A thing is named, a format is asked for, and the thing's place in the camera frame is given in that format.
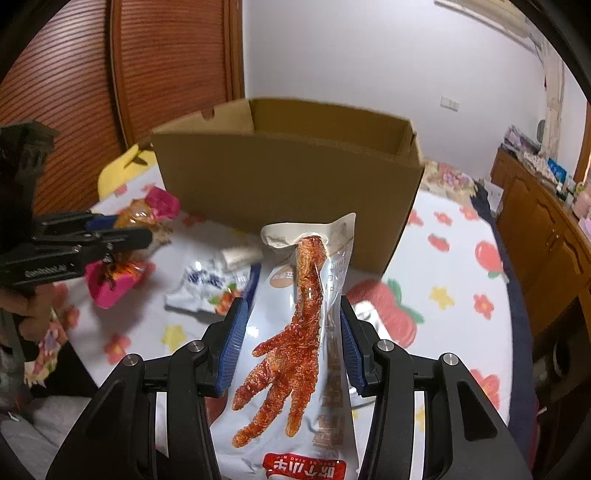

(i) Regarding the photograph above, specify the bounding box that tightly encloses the floral curtain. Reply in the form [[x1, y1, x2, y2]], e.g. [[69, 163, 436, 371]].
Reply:
[[537, 41, 568, 158]]

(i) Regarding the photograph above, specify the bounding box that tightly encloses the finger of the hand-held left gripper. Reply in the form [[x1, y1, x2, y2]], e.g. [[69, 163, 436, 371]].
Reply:
[[36, 210, 121, 237], [28, 227, 154, 265]]

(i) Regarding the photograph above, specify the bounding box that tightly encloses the yellow plush toy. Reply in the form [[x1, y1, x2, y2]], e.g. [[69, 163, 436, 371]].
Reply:
[[97, 142, 158, 202]]

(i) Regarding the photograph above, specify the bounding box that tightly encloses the brown cardboard box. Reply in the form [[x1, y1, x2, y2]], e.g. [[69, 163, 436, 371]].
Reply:
[[148, 97, 426, 278]]

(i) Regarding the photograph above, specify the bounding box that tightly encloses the purple printed box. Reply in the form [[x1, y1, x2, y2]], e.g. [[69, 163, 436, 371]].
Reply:
[[502, 124, 542, 156]]

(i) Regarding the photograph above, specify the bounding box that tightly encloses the navy bedding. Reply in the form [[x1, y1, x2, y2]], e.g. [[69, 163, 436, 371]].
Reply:
[[470, 184, 557, 444]]

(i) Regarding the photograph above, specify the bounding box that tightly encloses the clear chicken foot packet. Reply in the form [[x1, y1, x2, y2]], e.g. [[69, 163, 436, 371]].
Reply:
[[209, 212, 362, 480]]

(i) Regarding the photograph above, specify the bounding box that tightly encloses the blue box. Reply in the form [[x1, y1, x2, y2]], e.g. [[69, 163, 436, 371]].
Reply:
[[547, 159, 570, 184]]

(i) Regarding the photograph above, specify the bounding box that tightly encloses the brown louvered wardrobe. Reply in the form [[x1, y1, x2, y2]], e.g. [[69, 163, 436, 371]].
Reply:
[[0, 0, 246, 217]]

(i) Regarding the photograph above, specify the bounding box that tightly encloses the floral cloth bag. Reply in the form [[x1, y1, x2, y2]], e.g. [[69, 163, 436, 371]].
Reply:
[[518, 150, 563, 182]]

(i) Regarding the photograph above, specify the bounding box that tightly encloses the floral quilt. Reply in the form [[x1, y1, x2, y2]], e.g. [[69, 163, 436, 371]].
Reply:
[[421, 161, 482, 205]]

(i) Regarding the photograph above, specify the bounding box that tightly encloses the pink thermos bottle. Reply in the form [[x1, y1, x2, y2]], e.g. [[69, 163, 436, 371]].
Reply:
[[571, 190, 591, 219]]

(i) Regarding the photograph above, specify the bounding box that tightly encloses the large silver printed snack packet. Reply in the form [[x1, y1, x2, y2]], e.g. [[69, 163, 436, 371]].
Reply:
[[165, 259, 262, 317]]

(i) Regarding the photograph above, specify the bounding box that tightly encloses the pink drumstick snack packet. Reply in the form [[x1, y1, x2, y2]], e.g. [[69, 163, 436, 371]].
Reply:
[[85, 185, 182, 311]]

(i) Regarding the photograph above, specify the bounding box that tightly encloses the dark trash bin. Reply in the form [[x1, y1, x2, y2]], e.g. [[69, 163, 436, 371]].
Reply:
[[551, 340, 579, 381]]

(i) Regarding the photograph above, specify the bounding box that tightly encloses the strawberry printed tablecloth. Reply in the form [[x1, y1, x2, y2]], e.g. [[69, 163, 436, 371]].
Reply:
[[23, 173, 515, 480]]

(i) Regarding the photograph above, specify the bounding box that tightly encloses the wall air conditioner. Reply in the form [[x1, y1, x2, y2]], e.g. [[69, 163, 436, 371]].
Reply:
[[434, 0, 533, 38]]

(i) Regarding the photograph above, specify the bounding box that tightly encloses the grey cloth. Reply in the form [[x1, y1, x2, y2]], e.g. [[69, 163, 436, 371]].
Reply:
[[0, 394, 95, 480]]

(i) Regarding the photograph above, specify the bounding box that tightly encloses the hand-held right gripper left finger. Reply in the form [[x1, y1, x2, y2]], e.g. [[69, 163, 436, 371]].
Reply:
[[46, 298, 250, 480]]

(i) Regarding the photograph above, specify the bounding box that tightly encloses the wooden cabinet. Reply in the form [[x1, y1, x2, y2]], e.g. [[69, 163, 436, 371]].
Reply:
[[488, 147, 591, 356]]

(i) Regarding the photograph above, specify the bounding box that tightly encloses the person's left hand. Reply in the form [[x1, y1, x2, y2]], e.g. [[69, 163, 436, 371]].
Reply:
[[0, 281, 63, 344]]

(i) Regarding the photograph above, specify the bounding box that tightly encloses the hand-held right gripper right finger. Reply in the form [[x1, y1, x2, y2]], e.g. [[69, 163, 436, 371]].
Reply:
[[339, 295, 534, 480]]

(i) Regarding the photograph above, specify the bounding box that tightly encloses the white paper bag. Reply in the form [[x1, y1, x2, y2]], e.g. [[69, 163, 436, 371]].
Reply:
[[479, 181, 505, 219]]

